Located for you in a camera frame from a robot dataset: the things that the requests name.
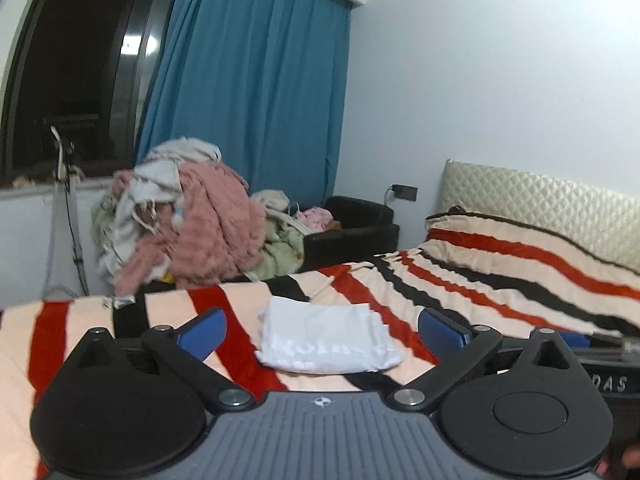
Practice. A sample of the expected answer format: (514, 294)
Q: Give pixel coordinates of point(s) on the blue curtain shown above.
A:
(250, 75)

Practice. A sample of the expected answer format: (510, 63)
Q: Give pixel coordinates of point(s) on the dark window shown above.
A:
(80, 65)

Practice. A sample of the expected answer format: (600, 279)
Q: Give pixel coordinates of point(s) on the black armchair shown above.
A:
(350, 230)

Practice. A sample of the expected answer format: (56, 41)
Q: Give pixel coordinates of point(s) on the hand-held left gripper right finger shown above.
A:
(440, 332)

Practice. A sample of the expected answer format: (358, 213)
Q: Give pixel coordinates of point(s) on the cream quilted headboard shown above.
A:
(540, 205)

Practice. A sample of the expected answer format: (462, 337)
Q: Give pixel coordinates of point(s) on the pink fluffy robe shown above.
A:
(210, 230)

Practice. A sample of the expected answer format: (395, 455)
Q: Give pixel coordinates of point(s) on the black wall socket with charger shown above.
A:
(404, 191)

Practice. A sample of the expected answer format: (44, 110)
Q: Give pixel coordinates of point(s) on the garment steamer stand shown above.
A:
(67, 210)

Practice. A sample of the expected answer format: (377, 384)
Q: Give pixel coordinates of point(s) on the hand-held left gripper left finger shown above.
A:
(202, 332)

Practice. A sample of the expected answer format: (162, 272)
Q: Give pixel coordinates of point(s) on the white clothes hanger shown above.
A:
(295, 215)

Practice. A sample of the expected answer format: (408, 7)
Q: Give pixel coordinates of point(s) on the small pink garment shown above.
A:
(314, 217)

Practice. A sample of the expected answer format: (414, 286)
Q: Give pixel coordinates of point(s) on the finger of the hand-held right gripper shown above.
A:
(595, 337)

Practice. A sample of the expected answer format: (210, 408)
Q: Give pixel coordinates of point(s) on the red black cream striped blanket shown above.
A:
(450, 280)

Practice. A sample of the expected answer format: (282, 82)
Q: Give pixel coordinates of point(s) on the white t-shirt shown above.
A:
(327, 337)

